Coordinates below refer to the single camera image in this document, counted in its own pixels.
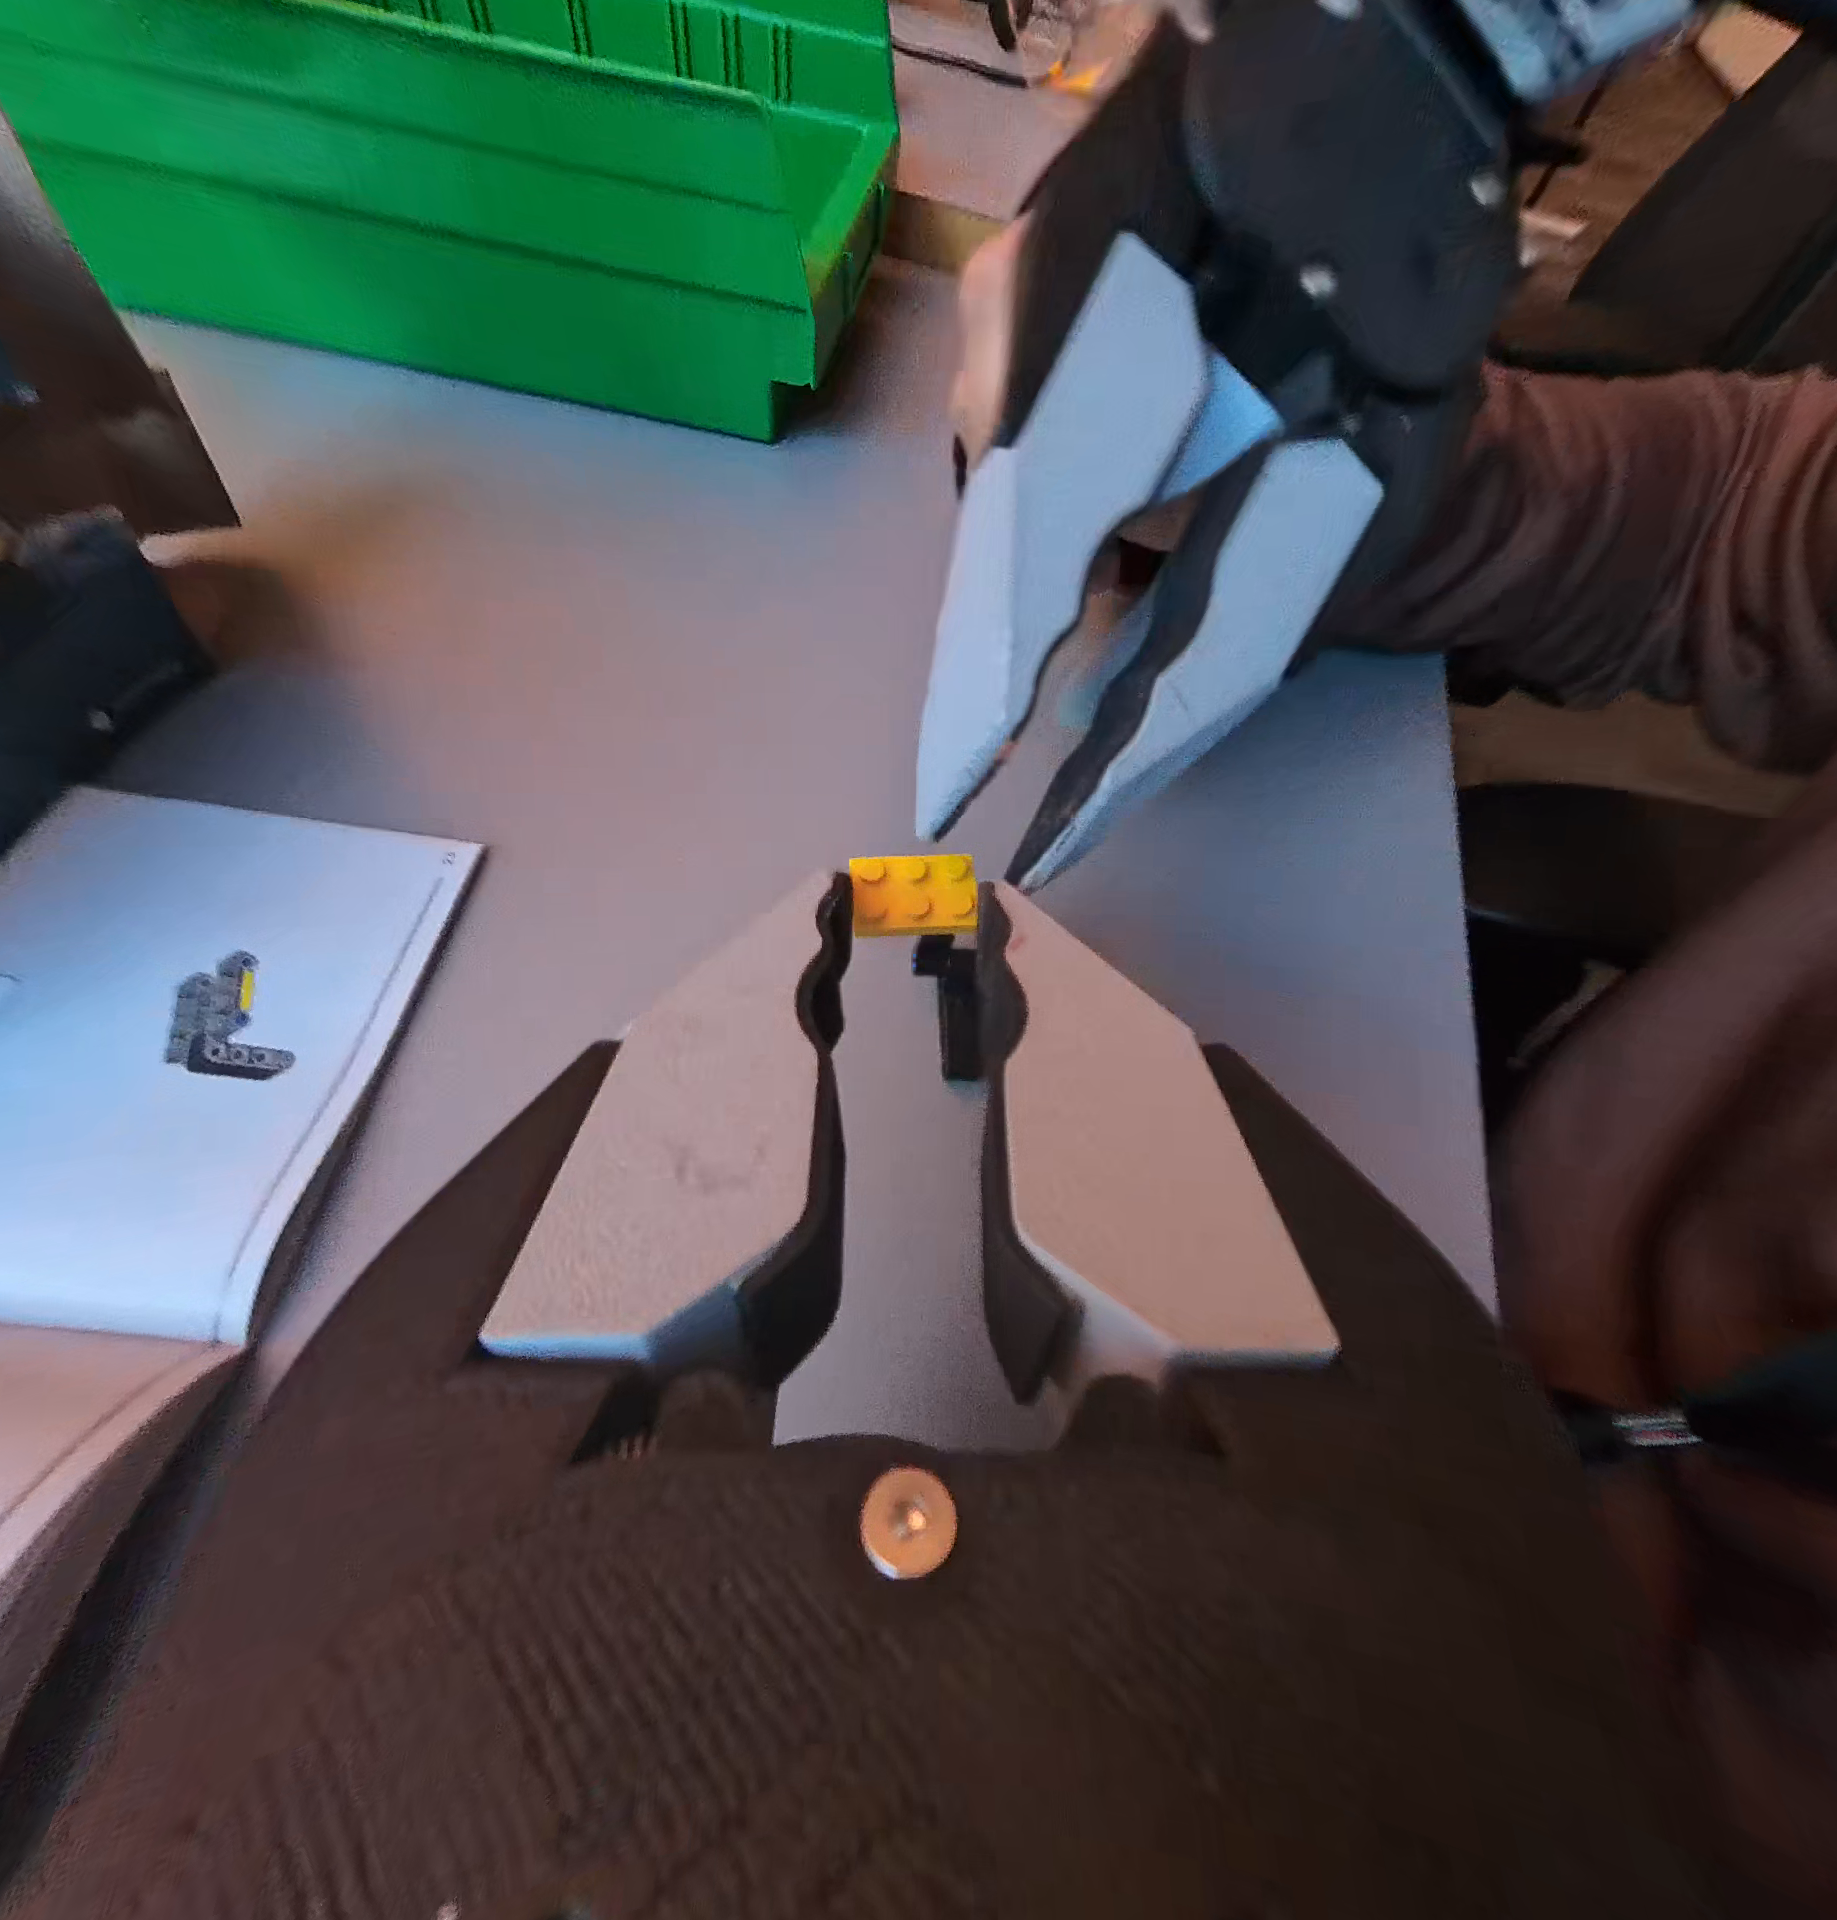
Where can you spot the lego instruction booklet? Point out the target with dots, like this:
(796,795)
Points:
(138,1080)

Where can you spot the green plastic bin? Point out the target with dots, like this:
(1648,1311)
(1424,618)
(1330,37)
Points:
(634,37)
(407,226)

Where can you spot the yellow lego brick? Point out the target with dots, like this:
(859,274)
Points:
(913,893)

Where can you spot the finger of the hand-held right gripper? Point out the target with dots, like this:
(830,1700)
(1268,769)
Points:
(1249,601)
(1069,480)

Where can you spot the dark cardboard sheet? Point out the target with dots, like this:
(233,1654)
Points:
(62,391)

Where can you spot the person's left forearm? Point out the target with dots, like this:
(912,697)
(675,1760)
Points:
(1699,1110)

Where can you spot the black lego piece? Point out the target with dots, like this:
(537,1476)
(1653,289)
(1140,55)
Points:
(961,1021)

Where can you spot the clear plastic bag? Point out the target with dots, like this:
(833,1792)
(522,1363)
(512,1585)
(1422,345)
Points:
(1098,31)

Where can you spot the person's right forearm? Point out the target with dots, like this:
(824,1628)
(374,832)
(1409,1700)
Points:
(1638,555)

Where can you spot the person's right hand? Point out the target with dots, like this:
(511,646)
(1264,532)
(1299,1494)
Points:
(993,351)

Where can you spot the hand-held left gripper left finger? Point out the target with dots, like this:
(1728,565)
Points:
(664,1156)

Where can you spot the black wristwatch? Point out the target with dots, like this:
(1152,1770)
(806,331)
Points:
(1713,1417)

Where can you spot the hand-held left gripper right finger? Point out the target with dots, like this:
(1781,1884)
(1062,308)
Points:
(1143,1171)

